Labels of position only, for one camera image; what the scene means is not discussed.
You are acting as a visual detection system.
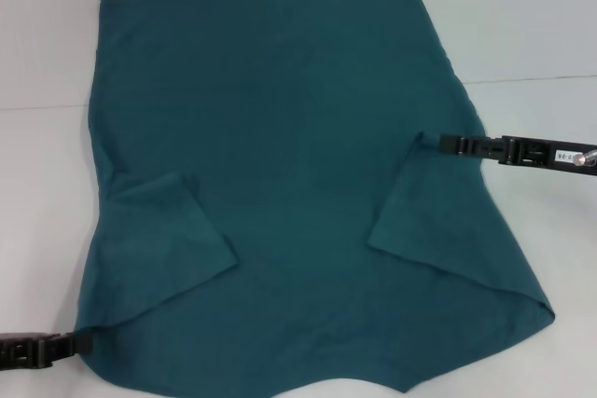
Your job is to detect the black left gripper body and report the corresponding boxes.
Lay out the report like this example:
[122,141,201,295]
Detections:
[0,331,48,367]

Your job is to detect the teal blue shirt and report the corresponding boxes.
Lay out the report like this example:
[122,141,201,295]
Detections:
[74,0,557,394]

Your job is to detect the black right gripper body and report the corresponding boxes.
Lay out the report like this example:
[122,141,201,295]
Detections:
[498,135,597,176]

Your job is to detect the right arm cable with plugs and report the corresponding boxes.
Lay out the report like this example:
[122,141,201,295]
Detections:
[572,148,597,169]

